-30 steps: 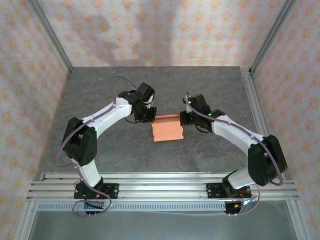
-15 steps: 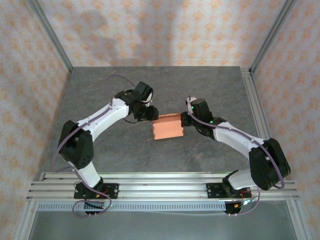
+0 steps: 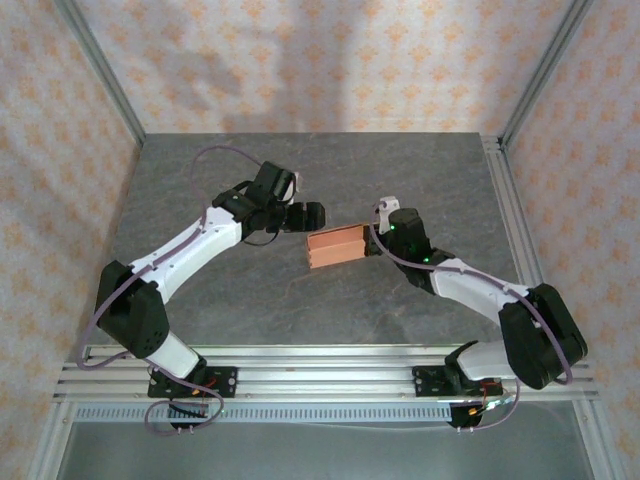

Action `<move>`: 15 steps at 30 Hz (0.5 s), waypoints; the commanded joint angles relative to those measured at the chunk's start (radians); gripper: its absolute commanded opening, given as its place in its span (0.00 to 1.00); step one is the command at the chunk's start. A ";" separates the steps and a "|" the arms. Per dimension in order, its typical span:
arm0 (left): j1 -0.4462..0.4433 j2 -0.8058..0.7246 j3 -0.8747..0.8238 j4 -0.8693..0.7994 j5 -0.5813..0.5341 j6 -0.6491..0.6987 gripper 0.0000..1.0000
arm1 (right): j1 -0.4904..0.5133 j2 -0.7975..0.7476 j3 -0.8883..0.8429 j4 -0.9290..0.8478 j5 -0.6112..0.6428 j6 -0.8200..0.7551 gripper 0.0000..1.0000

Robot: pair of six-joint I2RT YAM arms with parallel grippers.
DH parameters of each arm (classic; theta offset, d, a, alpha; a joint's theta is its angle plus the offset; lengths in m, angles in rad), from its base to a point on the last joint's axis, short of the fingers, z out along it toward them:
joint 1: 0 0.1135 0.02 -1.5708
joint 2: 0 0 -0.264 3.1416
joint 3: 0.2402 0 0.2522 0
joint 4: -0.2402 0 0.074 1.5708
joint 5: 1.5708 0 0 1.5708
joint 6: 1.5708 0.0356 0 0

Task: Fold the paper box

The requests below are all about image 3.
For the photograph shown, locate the salmon orange paper box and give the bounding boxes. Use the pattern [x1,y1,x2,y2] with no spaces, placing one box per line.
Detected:
[304,223,370,271]

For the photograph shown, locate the aluminium mounting rails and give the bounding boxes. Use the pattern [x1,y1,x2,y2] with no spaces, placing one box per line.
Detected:
[52,344,601,404]

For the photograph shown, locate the grey metal sheet panel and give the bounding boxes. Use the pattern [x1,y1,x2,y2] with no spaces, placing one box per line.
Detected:
[54,422,596,480]

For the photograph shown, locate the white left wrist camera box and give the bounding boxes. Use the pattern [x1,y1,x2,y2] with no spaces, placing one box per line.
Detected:
[284,170,305,204]

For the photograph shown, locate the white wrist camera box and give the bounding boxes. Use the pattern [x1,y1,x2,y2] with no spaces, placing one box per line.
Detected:
[284,170,305,204]
[377,196,401,235]

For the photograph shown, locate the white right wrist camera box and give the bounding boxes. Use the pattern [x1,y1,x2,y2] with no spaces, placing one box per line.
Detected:
[377,196,401,235]

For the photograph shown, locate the aluminium side rail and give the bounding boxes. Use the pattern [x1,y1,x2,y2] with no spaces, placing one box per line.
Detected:
[480,134,571,361]

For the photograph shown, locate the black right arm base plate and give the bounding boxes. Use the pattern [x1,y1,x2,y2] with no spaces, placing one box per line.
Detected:
[411,364,503,400]

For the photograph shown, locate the slotted grey cable duct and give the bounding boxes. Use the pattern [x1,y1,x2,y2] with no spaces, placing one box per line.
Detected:
[72,403,454,424]

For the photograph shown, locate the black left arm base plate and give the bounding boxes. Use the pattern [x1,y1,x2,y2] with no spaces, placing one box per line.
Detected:
[148,366,239,400]

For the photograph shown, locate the black electronics bracket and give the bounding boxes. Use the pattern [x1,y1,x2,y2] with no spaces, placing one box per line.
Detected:
[447,398,514,432]
[167,399,211,434]

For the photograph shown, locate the aluminium frame post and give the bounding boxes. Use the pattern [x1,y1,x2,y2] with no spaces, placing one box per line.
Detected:
[499,0,596,149]
[54,0,147,149]

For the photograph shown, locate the aluminium frame leg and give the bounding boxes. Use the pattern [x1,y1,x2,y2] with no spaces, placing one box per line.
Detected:
[27,402,76,480]
[572,399,617,480]

